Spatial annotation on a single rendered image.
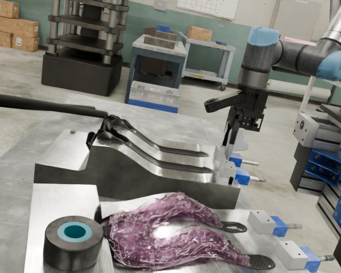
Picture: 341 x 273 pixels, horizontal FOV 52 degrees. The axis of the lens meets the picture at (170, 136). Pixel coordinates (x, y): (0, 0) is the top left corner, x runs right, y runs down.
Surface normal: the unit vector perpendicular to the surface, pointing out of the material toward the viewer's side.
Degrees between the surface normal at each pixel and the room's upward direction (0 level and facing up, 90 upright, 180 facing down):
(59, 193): 0
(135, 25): 90
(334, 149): 90
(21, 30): 86
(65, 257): 90
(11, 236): 0
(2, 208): 0
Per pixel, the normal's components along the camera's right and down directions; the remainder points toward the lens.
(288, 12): 0.04, 0.35
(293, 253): 0.19, -0.92
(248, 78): -0.46, 0.22
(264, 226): 0.29, 0.38
